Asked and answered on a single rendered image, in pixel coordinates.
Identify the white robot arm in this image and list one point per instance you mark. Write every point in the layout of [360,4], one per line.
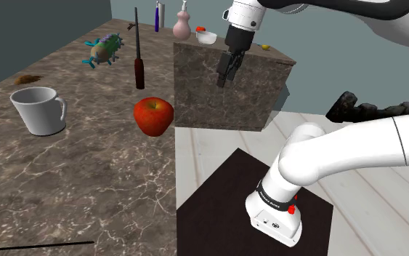
[349,149]

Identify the red apple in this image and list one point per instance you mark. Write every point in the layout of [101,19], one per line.
[153,117]

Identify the dark robot stand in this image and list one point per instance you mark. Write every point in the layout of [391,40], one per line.
[218,220]

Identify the brown flat lump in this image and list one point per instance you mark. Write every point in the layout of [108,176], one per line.
[27,79]

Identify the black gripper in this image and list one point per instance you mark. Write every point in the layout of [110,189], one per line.
[239,39]

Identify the thin black rod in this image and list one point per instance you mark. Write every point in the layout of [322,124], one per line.
[34,245]

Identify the blue pen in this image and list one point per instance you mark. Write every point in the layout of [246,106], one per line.
[156,19]

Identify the grey slim cylinder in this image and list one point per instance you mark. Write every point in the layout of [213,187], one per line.
[161,16]

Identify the small yellow object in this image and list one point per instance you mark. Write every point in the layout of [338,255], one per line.
[265,46]

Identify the white bowl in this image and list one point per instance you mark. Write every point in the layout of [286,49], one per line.
[206,37]

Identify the dark rocky lump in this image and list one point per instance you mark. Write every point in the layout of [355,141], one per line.
[349,108]

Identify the green spiky toy creature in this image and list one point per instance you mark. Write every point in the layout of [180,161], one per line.
[103,49]

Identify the white mug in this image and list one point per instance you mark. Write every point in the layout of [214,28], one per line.
[39,113]

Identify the small brown object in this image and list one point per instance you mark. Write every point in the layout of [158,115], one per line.
[130,26]

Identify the pink soap dispenser bottle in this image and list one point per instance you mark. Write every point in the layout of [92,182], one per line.
[181,28]

